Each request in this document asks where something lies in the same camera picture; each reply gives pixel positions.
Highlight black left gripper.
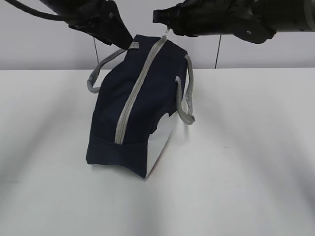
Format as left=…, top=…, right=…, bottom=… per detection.
left=59, top=0, right=135, bottom=50

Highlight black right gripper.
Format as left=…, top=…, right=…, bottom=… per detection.
left=153, top=0, right=275, bottom=44

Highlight navy insulated lunch bag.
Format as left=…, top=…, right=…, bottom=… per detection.
left=86, top=35, right=195, bottom=178

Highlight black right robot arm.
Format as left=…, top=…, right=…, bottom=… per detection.
left=153, top=0, right=315, bottom=44

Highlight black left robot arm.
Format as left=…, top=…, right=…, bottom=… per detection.
left=6, top=0, right=133, bottom=49

